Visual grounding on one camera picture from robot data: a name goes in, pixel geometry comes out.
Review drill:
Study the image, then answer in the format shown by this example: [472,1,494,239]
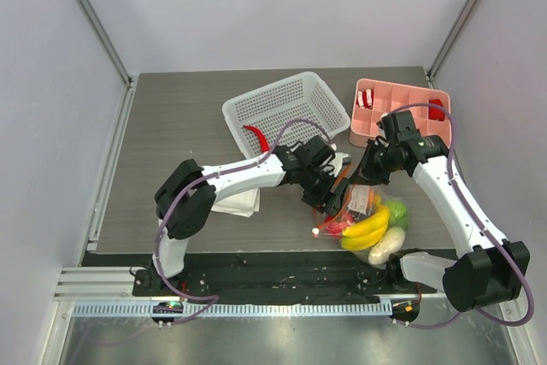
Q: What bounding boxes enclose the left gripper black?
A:
[300,167,350,223]

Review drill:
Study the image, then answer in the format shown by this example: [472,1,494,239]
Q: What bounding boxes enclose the clear zip bag orange seal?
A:
[311,185,409,264]

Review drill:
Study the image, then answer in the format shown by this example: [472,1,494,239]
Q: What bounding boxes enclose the red fake chili pepper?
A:
[243,125,270,153]

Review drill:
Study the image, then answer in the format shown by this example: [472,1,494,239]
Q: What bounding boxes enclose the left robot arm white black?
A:
[151,135,351,296]

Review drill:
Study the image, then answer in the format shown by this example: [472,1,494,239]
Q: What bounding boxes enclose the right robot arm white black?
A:
[350,106,534,312]

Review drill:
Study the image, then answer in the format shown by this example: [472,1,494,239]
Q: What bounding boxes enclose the red fake apple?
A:
[321,212,355,238]

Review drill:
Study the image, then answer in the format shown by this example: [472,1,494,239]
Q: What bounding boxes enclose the yellow fake banana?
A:
[340,204,390,251]

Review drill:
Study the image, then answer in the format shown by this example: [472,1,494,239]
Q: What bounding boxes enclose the green fake fruit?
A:
[385,200,409,230]

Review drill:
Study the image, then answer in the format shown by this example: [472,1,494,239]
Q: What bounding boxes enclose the white fake radish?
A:
[368,227,406,266]

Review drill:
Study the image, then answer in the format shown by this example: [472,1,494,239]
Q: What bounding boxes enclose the red white striped item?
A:
[356,88,374,109]

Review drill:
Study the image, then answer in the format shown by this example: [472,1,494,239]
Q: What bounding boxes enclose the pink compartment tray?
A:
[350,79,452,147]

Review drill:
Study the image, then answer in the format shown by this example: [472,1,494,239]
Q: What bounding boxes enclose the white perforated plastic basket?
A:
[222,72,350,158]

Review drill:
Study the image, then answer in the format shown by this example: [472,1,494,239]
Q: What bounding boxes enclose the folded white towel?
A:
[212,189,260,218]

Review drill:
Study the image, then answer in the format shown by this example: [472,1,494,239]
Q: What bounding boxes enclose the red item right compartment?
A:
[428,99,445,121]

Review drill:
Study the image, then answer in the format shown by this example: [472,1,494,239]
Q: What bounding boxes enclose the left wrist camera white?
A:
[326,144,351,176]

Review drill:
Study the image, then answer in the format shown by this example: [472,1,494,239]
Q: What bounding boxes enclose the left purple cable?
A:
[152,119,332,326]

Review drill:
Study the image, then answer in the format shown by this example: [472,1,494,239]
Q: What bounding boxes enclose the purple cable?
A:
[152,119,332,326]
[378,103,535,330]

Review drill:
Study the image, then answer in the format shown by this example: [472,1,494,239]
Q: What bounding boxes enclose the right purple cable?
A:
[378,103,535,330]

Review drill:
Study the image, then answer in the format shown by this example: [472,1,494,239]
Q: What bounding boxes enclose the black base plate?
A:
[132,251,424,304]

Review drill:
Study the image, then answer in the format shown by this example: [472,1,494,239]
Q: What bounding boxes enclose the white slotted cable duct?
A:
[72,300,392,318]

